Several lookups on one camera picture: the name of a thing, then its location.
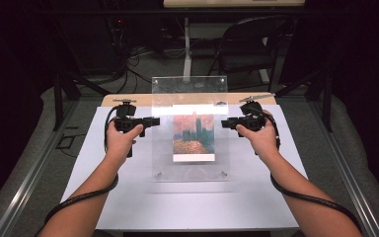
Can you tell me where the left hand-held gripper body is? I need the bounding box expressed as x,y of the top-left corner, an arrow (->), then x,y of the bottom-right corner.
113,97 -> 146,138

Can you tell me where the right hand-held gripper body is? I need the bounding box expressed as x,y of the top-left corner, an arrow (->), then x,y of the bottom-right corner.
229,93 -> 276,138

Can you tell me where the clear acrylic photo frame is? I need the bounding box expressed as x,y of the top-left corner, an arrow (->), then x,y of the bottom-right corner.
151,75 -> 231,184

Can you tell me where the person's right hand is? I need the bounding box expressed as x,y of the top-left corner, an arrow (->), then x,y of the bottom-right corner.
235,110 -> 280,163

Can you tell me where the person's left hand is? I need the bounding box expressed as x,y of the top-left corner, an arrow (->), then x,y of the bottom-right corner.
105,119 -> 144,168

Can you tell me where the wooden table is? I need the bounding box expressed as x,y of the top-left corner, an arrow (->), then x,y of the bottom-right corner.
101,92 -> 277,108

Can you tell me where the colourful painting print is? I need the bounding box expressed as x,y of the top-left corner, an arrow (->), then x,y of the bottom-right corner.
172,104 -> 217,164

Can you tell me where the black folding chair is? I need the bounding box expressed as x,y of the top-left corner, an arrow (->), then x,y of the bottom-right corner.
205,15 -> 294,94

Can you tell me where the black metal stand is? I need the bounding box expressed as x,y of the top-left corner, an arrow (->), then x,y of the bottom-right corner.
52,69 -> 112,132
273,68 -> 335,133

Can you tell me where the black computer tower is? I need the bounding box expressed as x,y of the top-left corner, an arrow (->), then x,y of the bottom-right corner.
61,14 -> 126,74

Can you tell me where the beige desk with white legs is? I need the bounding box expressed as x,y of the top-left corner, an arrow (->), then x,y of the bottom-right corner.
163,0 -> 306,85

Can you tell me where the white board mat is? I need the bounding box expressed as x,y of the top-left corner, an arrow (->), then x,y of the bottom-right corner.
60,104 -> 309,232

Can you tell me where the bundle of black floor cables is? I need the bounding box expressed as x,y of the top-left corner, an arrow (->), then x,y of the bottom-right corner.
95,16 -> 179,95

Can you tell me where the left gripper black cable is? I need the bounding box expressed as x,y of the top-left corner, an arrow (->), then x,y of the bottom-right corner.
34,106 -> 134,237

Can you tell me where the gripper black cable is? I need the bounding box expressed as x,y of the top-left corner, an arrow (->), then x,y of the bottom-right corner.
252,105 -> 364,236
34,106 -> 134,237

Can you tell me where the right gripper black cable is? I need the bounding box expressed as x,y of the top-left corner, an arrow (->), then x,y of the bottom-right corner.
252,105 -> 364,236

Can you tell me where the aluminium floor rail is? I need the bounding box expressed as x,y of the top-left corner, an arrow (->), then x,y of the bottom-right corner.
0,98 -> 80,237
309,98 -> 379,237

